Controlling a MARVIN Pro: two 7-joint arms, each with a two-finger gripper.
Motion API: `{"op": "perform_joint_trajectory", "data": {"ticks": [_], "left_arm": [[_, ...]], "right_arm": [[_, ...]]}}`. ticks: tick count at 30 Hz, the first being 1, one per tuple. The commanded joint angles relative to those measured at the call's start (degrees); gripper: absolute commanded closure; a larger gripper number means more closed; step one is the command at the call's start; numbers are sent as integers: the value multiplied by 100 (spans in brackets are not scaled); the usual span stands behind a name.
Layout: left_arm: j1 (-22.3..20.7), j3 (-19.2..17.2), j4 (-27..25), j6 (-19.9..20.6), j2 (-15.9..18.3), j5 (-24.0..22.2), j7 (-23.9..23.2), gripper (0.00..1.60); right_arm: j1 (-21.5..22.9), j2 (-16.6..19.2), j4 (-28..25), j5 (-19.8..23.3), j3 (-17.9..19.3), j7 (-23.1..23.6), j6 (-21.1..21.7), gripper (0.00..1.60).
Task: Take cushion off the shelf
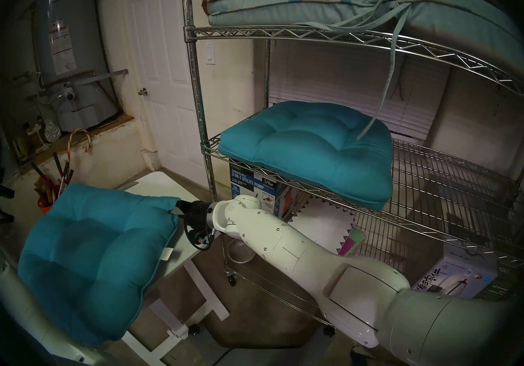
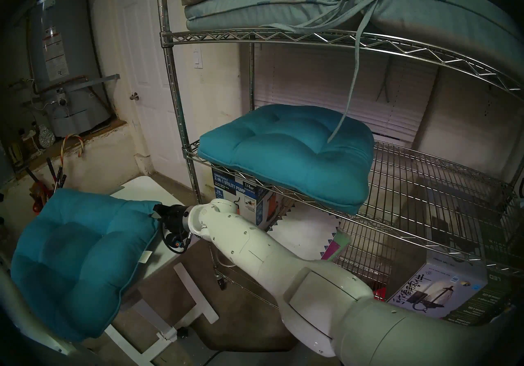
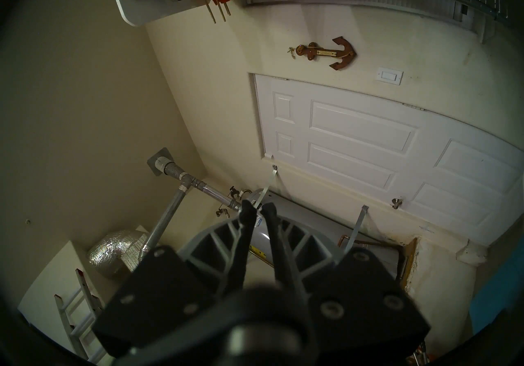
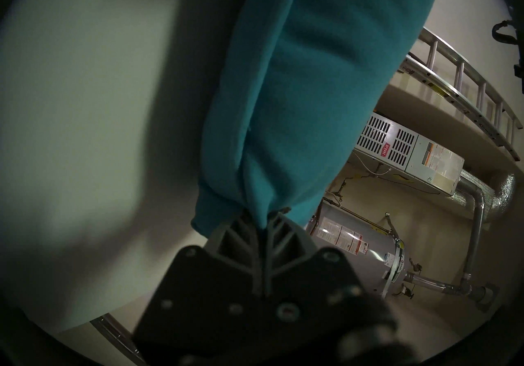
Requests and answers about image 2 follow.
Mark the white window blinds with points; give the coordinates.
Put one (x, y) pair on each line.
(327, 83)

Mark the LED lamp box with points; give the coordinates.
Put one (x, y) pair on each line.
(434, 291)

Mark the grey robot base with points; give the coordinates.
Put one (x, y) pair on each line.
(229, 357)

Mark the grey water heater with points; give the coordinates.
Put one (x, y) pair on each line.
(61, 21)

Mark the white light switch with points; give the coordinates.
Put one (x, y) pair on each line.
(198, 58)

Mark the teal tufted seat cushion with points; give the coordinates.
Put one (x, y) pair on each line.
(286, 152)
(77, 259)

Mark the striped candy cane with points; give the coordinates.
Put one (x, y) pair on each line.
(62, 150)

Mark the blue utility pump box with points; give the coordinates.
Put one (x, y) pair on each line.
(229, 193)

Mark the crumpled silver foil piece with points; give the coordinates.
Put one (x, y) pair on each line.
(46, 136)

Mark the silver door knob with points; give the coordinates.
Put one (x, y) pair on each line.
(134, 96)

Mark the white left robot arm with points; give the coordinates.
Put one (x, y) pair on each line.
(24, 320)

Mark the white zigzag edged paper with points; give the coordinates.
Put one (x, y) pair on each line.
(303, 230)

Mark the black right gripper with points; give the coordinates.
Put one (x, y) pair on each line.
(176, 220)

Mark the white folding table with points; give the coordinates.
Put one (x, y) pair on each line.
(139, 191)

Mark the red plastic package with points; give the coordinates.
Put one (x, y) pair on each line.
(379, 293)

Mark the orange plastic bucket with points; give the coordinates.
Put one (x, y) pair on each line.
(37, 207)

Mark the white zigzag paper stack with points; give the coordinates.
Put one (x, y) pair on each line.
(344, 240)

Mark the white panel door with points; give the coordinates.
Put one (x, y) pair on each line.
(151, 62)

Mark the light blue cushion with ties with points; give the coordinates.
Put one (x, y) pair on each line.
(266, 5)

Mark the pink paper sheet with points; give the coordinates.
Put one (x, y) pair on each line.
(330, 251)

